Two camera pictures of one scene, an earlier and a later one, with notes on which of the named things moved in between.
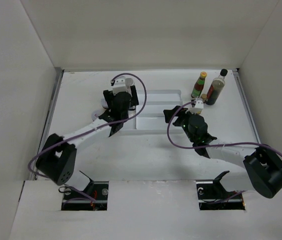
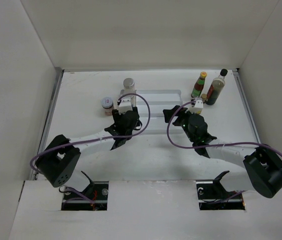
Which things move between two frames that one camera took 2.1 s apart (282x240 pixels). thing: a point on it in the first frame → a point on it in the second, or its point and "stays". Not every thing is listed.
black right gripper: x=181 y=112 stays
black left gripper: x=109 y=97 → x=117 y=116
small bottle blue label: x=129 y=82 stays
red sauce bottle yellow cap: x=199 y=85 stays
